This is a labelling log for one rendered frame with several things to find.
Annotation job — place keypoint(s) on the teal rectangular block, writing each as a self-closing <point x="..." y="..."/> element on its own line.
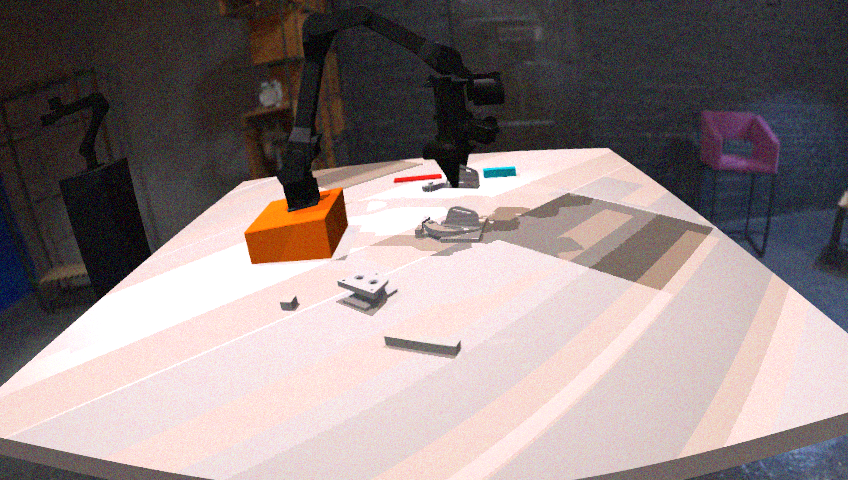
<point x="497" y="172"/>

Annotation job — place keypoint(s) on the red flat bar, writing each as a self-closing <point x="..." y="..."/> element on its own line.
<point x="417" y="178"/>

